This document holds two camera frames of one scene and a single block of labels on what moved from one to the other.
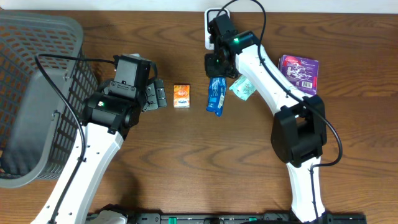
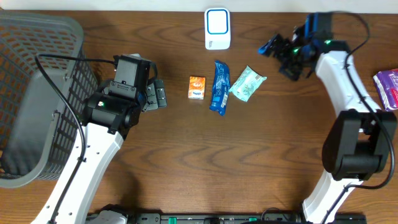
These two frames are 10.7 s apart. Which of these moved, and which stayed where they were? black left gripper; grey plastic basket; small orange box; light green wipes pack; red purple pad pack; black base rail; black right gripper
Moved: red purple pad pack; small orange box; black right gripper
Stayed: black base rail; grey plastic basket; black left gripper; light green wipes pack
